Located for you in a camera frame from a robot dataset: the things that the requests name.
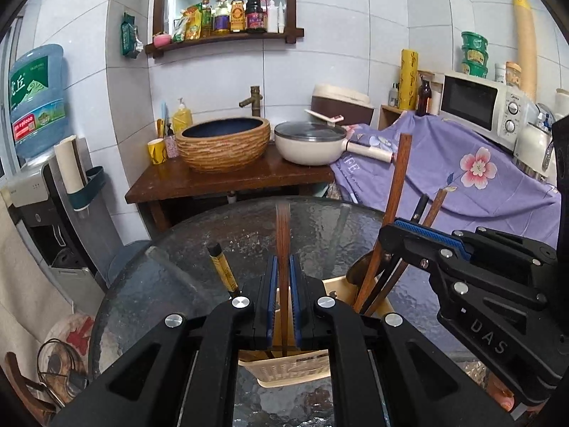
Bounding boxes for woven wash basin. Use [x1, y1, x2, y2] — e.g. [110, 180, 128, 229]
[175, 116, 271, 174]

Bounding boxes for purple label bottle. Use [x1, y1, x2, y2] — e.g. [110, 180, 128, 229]
[213, 0, 232, 33]

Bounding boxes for yellow soap bottle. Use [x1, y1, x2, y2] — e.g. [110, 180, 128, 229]
[172, 97, 193, 135]

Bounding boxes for green instant noodle cup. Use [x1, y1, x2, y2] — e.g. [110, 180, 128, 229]
[461, 46, 490, 64]
[461, 61, 489, 79]
[461, 31, 490, 49]

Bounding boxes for yellow seasoning packet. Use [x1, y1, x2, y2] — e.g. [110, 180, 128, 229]
[184, 5, 203, 41]

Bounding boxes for water dispenser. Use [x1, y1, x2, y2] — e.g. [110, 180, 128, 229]
[0, 159, 113, 288]

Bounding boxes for grey round stool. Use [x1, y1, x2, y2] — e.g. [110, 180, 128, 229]
[106, 239, 153, 286]

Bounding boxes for brown and cream rice cooker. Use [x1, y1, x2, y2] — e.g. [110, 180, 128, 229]
[311, 84, 373, 128]

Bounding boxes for person's right hand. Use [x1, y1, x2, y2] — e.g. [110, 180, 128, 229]
[486, 387, 517, 412]

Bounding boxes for white electric kettle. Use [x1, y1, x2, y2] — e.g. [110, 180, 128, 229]
[510, 122, 555, 175]

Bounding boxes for white microwave oven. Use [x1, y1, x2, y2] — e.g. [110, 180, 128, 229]
[439, 70, 535, 155]

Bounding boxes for beige cloth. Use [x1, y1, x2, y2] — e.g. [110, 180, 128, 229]
[0, 193, 105, 368]

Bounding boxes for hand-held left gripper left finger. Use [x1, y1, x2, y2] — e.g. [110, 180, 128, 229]
[51, 253, 280, 427]

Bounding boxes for bronze faucet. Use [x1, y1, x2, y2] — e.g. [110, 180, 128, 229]
[239, 85, 264, 119]

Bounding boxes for white board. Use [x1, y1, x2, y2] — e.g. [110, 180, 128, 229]
[48, 266, 106, 305]

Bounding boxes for wooden box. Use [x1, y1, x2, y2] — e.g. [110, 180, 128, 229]
[379, 104, 406, 131]

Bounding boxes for yellow wrap roll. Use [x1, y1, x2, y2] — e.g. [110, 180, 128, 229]
[401, 49, 420, 113]

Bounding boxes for purple floral cloth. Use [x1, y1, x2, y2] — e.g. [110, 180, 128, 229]
[331, 111, 562, 251]

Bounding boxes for dark soy sauce bottle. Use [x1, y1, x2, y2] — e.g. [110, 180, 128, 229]
[244, 0, 268, 35]

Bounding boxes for wooden wall shelf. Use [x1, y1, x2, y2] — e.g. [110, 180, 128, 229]
[146, 0, 305, 59]

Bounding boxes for red and white round plate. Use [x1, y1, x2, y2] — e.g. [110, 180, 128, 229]
[43, 312, 97, 366]

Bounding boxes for green wall packet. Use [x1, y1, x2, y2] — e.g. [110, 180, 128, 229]
[119, 12, 144, 59]

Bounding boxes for teal wall holder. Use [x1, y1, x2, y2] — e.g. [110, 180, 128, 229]
[70, 166, 108, 212]

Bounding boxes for white rice paddle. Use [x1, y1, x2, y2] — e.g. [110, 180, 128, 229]
[304, 109, 346, 126]

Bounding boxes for yellow cup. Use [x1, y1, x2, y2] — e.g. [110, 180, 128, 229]
[147, 138, 168, 165]

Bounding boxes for large beige roll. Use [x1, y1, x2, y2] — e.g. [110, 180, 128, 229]
[511, 0, 539, 101]

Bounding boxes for toothbrushes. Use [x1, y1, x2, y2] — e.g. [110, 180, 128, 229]
[156, 102, 172, 139]

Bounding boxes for dark cables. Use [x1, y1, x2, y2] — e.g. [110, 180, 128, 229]
[36, 337, 90, 406]

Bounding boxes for blue water jug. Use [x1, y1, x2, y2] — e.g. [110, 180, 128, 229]
[9, 43, 68, 159]

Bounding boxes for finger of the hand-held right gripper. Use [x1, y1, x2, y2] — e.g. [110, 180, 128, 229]
[378, 225, 552, 303]
[395, 219, 558, 262]

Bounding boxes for small spoon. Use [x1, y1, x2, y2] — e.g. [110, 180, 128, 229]
[346, 251, 384, 289]

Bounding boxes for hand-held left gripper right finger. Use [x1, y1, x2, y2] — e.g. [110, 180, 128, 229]
[289, 253, 516, 427]

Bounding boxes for brown glass bottle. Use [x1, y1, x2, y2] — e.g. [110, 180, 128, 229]
[416, 75, 433, 117]

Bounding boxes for wooden washstand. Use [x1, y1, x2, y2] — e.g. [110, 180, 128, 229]
[125, 141, 335, 233]

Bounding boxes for beige perforated utensil holder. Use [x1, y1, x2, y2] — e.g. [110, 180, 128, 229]
[238, 276, 396, 389]

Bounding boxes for cream pan with glass lid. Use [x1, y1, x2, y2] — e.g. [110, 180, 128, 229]
[274, 120, 396, 166]

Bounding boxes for amber oil bottle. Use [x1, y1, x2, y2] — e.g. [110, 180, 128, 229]
[230, 0, 246, 33]

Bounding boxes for wooden chair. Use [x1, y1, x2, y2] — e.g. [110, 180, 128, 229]
[4, 351, 59, 415]

